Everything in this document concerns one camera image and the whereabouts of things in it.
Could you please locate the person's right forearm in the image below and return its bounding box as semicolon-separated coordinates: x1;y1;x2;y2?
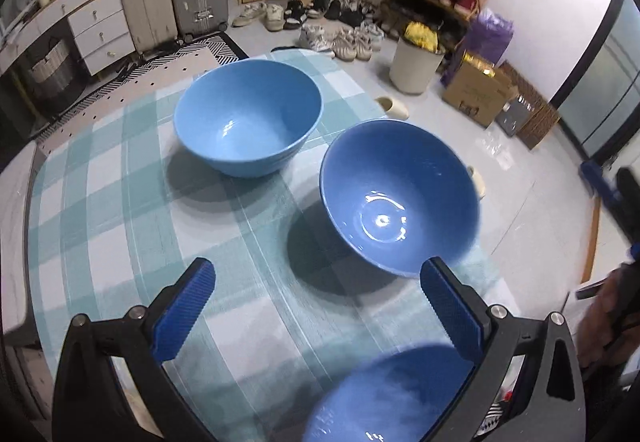
582;347;640;442

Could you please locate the beige slipper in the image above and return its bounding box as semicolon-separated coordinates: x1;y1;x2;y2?
375;96;410;119
465;166;487;200

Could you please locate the white bin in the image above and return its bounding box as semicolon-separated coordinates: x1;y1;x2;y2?
389;34;446;95

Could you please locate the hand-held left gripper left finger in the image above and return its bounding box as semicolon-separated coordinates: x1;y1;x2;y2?
52;258;217;442

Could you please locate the brown patterned box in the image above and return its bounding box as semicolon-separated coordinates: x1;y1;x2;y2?
500;62;561;150

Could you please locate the white drawer cabinet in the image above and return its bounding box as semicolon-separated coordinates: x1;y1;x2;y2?
0;0;136;77

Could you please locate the cardboard box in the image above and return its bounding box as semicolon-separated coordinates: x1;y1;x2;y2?
441;52;518;129

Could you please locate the black and white patterned rug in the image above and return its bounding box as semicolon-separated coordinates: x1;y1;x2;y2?
30;32;249;155

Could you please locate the row of sneakers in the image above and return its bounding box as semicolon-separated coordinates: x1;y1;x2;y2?
231;0;386;61

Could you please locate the glass sliding door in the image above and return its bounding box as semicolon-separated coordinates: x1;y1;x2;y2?
555;0;640;163

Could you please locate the person's right hand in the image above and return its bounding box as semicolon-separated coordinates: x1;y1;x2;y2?
580;272;623;373

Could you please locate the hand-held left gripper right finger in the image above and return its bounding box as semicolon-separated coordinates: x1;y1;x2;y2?
419;257;586;442

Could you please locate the teal checked tablecloth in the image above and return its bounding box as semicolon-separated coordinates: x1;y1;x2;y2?
27;49;501;442

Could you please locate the light blue bowl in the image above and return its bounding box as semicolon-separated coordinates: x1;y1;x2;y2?
173;59;323;179

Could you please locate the grey pouch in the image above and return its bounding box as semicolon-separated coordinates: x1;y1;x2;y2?
495;96;533;137

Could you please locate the wicker basket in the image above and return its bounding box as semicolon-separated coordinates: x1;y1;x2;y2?
27;39;83;110

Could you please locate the purple bag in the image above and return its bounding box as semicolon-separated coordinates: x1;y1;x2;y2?
440;9;515;87

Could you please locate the wooden stick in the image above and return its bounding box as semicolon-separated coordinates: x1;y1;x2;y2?
582;202;602;283

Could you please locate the yellow bag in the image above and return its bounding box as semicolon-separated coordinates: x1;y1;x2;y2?
402;22;440;53

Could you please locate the gold foil pack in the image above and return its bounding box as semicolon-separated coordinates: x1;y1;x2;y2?
462;50;497;78

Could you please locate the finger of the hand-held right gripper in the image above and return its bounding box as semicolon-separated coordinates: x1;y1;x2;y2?
615;167;640;247
580;161;625;205

